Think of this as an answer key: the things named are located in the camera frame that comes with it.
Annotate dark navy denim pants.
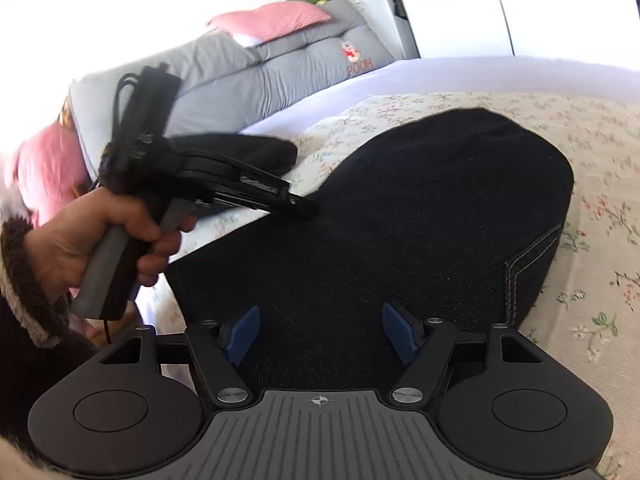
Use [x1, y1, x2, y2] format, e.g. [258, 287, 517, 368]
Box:
[166, 108, 574, 390]

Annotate person's left hand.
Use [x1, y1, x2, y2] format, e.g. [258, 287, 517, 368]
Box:
[25, 188, 196, 302]

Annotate pink pillow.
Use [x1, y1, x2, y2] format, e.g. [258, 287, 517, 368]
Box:
[207, 0, 332, 48]
[4, 120, 91, 228]

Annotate grey tufted headboard cushion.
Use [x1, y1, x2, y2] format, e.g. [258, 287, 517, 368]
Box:
[68, 0, 394, 176]

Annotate floral cream bed cloth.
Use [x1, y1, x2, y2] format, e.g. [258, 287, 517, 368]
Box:
[155, 94, 639, 479]

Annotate brown fleece left sleeve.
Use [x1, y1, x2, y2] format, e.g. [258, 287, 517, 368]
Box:
[1, 218, 96, 456]

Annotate lavender bed sheet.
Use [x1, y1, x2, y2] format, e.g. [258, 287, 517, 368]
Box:
[243, 56, 639, 139]

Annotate white and blue wardrobe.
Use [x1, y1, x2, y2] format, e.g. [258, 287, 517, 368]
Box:
[399, 0, 639, 70]

